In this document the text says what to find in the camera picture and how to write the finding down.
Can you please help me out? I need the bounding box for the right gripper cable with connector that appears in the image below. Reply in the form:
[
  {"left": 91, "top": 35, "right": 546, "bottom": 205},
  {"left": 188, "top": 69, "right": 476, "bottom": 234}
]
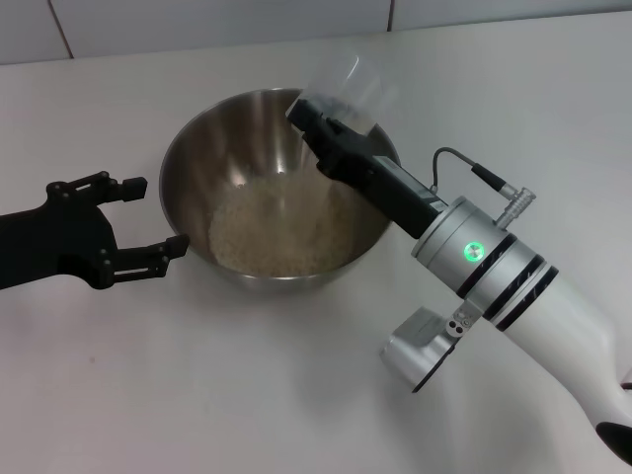
[{"left": 432, "top": 146, "right": 517, "bottom": 230}]

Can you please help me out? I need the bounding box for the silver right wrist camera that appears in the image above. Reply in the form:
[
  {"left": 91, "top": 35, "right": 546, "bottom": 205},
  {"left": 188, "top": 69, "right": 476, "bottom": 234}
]
[{"left": 378, "top": 305, "right": 458, "bottom": 395}]

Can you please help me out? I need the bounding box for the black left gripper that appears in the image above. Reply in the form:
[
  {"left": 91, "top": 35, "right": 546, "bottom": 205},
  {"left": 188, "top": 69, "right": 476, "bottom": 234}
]
[{"left": 0, "top": 170, "right": 192, "bottom": 292}]

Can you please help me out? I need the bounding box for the transparent plastic cup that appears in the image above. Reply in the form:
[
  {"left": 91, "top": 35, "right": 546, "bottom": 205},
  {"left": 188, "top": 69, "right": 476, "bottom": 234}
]
[{"left": 299, "top": 47, "right": 399, "bottom": 142}]

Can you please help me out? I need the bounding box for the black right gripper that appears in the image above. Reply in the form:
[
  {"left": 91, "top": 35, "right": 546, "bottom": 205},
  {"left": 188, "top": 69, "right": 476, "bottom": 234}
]
[{"left": 287, "top": 98, "right": 443, "bottom": 241}]

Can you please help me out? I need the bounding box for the silver right camera mount bracket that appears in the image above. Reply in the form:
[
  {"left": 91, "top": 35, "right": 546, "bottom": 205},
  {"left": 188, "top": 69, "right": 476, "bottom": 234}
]
[{"left": 443, "top": 302, "right": 481, "bottom": 343}]

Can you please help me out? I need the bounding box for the stainless steel mixing bowl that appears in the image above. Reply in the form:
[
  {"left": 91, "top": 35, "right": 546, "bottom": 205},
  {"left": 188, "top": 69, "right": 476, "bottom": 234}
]
[{"left": 158, "top": 87, "right": 405, "bottom": 297}]

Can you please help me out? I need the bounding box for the uncooked rice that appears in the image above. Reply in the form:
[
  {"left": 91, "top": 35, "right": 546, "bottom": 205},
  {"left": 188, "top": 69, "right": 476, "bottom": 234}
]
[{"left": 206, "top": 182, "right": 367, "bottom": 278}]

